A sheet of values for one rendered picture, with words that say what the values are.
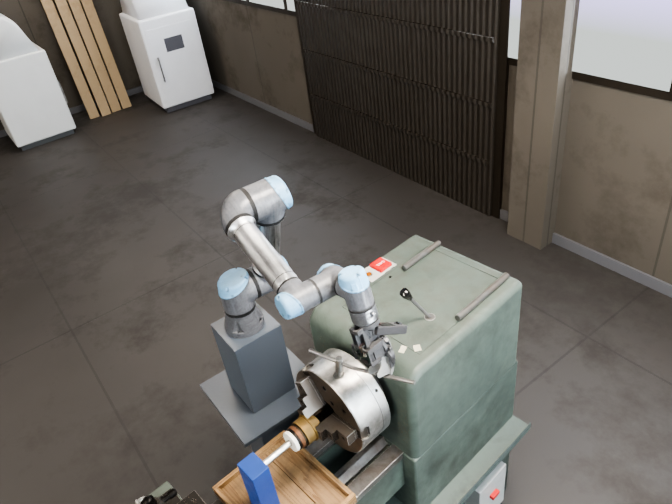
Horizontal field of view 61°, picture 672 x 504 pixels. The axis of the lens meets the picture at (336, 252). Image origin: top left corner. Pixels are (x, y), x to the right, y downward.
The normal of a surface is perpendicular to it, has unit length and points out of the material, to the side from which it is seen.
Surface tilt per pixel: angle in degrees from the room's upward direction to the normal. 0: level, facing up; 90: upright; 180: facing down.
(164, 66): 90
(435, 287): 0
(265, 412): 0
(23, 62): 90
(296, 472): 0
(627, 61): 90
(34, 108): 90
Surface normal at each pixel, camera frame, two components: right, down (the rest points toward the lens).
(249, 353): 0.59, 0.40
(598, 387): -0.12, -0.81
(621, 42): -0.79, 0.43
